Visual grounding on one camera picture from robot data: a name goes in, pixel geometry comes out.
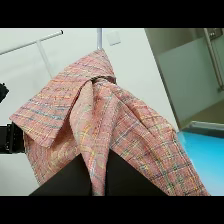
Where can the pink checked shirt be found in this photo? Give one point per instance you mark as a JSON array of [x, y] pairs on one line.
[[100, 120]]

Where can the white wall switch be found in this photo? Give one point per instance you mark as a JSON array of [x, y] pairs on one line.
[[114, 38]]

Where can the white clothes rack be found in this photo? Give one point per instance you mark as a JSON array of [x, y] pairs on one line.
[[43, 53]]

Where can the brown clothes hanger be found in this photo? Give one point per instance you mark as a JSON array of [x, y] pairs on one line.
[[105, 80]]

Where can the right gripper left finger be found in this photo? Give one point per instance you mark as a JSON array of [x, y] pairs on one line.
[[70, 181]]

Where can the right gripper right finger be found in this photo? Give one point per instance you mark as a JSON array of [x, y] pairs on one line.
[[130, 181]]

